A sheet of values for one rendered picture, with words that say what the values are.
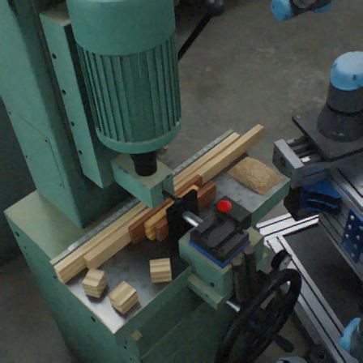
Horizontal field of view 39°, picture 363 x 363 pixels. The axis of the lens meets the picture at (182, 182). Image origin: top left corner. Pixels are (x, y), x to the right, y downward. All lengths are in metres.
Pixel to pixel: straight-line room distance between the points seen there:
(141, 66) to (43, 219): 0.71
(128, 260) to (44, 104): 0.39
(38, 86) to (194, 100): 2.08
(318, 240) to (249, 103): 1.21
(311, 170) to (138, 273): 0.69
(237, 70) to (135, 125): 2.44
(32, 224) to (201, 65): 2.19
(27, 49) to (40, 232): 0.56
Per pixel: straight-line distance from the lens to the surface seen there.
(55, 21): 0.98
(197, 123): 2.93
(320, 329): 1.88
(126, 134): 0.96
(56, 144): 1.19
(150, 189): 1.09
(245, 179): 1.32
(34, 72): 1.08
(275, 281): 1.09
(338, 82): 1.51
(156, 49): 0.87
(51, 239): 1.41
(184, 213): 1.18
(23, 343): 2.21
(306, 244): 2.10
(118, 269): 1.18
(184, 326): 1.34
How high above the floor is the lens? 1.86
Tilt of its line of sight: 46 degrees down
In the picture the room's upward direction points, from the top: 5 degrees counter-clockwise
